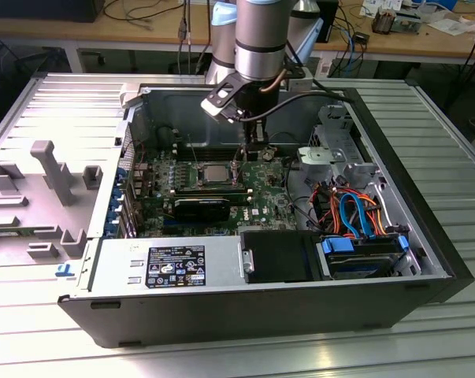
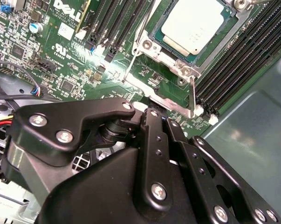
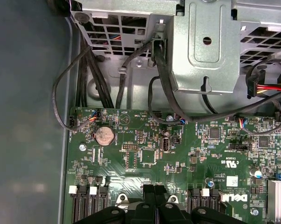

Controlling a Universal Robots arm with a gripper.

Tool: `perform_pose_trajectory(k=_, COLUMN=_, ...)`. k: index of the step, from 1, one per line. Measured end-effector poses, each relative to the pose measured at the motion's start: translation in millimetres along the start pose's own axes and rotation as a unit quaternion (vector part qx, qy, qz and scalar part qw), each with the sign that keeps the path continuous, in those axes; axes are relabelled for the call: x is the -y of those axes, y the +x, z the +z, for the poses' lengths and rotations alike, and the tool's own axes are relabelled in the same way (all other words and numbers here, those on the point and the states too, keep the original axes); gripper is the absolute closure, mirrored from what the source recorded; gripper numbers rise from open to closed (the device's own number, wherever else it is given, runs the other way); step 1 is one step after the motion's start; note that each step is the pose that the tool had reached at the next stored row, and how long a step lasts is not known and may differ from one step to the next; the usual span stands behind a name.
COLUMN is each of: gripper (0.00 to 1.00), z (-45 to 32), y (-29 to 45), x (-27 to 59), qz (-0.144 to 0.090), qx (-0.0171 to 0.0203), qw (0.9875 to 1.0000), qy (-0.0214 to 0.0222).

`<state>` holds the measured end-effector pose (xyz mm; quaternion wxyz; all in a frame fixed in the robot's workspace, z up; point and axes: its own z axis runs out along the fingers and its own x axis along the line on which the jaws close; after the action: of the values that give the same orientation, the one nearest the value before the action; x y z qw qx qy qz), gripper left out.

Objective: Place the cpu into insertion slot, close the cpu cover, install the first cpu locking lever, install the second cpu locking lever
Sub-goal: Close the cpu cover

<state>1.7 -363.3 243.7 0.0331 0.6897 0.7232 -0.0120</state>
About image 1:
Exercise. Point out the silver CPU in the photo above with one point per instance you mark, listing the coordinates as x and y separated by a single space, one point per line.
217 174

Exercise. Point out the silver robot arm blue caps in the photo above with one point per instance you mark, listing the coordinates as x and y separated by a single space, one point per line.
257 35

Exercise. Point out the CPU socket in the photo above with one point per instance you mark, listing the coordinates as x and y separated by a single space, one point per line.
201 177

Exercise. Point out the silver metal drive cage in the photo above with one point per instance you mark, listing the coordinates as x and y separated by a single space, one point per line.
320 155

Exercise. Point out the green motherboard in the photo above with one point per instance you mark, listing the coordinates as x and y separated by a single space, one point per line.
268 185

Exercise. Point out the black box device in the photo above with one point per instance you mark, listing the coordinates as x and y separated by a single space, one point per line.
331 19

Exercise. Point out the small white board sticker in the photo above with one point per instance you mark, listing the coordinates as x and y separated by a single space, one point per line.
254 212

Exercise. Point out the black graphics card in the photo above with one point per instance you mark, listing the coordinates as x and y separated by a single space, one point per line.
201 208

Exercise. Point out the small black device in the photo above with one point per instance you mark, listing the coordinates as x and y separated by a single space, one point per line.
361 38

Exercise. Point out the white plastic case latch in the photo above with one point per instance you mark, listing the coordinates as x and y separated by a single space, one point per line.
128 96

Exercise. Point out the wooden desk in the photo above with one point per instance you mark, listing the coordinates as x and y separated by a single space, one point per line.
142 35

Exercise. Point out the copper wound transformer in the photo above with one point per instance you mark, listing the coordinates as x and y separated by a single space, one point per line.
383 21

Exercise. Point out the hard disk in blue carrier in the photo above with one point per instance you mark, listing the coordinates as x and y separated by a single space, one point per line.
359 262

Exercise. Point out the white paper sheets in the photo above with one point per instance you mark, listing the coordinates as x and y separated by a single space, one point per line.
453 25

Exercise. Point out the silver power supply unit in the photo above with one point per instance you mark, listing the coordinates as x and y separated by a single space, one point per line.
119 260

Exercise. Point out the black PC case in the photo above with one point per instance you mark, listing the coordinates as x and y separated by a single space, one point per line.
260 315

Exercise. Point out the black monitor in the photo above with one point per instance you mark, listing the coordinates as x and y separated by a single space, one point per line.
40 10

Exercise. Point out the grey parts rack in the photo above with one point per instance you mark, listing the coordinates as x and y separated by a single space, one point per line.
36 212

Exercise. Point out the small blue plastic clip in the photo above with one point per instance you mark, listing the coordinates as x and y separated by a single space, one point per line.
64 269

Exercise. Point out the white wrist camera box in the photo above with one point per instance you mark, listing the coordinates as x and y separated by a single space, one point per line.
300 83
219 96

